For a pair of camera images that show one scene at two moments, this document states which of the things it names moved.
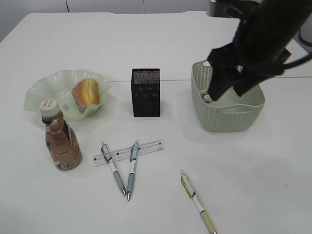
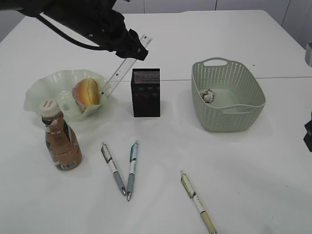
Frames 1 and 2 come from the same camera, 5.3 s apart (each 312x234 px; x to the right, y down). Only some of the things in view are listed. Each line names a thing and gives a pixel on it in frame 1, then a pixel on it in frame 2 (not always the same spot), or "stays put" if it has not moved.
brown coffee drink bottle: x=62 y=143 stays put
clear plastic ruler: x=123 y=154 to x=125 y=67
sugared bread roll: x=85 y=92 stays put
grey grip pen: x=107 y=157 stays put
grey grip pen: x=133 y=152 stays put
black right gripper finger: x=224 y=69 to x=307 y=138
